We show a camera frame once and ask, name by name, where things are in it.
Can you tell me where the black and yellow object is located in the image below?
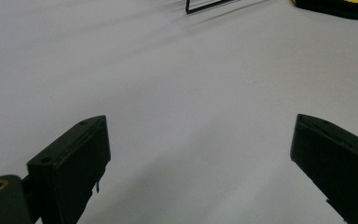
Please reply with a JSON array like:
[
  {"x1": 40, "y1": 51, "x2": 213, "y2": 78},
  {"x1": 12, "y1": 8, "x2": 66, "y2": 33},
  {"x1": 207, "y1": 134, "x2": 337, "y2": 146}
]
[{"x1": 290, "y1": 0, "x2": 358, "y2": 21}]

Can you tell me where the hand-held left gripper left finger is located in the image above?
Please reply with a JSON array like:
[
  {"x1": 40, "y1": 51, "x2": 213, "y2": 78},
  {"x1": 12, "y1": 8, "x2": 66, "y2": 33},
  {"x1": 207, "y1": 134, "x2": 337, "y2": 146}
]
[{"x1": 26, "y1": 115, "x2": 112, "y2": 224}]

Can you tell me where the black wire rack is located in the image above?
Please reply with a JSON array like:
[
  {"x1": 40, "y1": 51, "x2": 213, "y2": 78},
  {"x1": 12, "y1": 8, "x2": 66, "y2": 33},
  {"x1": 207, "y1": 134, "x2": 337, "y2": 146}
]
[{"x1": 185, "y1": 0, "x2": 241, "y2": 15}]

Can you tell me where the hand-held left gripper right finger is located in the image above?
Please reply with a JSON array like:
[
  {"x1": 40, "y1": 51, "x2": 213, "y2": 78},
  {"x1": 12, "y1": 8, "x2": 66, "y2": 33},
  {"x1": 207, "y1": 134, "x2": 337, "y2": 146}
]
[{"x1": 289, "y1": 113, "x2": 358, "y2": 224}]

